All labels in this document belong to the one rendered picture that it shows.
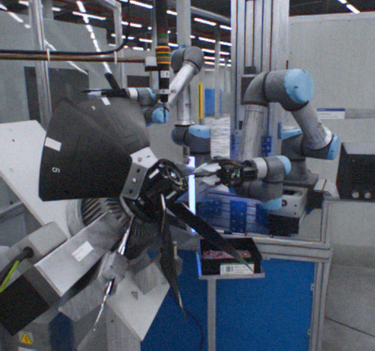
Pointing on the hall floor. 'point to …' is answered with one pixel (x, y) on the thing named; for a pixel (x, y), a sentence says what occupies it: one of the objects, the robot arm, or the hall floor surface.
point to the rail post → (319, 305)
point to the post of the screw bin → (211, 314)
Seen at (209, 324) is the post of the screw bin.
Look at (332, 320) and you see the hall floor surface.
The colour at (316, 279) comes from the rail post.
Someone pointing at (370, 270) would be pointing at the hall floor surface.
